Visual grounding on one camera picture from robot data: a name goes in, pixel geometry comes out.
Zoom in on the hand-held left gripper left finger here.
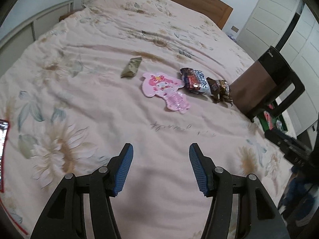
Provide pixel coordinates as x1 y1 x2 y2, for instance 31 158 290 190
30 143 134 239

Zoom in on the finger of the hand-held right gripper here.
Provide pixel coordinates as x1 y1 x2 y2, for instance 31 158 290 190
273 129 312 152
265 130 292 155

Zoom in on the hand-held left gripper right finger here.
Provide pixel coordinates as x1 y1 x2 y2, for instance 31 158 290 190
189 143 291 239

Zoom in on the green tray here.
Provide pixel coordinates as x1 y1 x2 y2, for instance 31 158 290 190
257 100 291 132

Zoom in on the dark brown chocolate packet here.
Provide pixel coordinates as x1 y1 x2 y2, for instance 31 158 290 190
206 78 233 106

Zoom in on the brown white cookie packet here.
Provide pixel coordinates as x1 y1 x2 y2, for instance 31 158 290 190
180 67 213 96

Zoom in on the pink cartoon character packet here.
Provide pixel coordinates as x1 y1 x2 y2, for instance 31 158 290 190
141 71 192 115

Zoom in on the olive green snack packet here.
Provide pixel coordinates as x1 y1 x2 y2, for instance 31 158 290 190
120 57 142 78

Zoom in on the person's right hand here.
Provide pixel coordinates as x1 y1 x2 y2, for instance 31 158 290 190
282 170 319 216

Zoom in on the brown black electric kettle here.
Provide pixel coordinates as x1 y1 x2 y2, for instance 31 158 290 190
230 45 306 123

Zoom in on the smartphone in red case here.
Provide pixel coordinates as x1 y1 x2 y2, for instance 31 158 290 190
0 119 10 192

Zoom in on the white wardrobe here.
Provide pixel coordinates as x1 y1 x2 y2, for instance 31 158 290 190
235 0 319 137

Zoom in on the wooden headboard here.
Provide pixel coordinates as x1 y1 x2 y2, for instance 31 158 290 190
105 0 233 30

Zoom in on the wooden nightstand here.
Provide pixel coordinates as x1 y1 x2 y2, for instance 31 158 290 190
59 7 75 20

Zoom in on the white slatted cabinet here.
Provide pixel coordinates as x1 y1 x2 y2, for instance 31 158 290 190
0 0 75 53

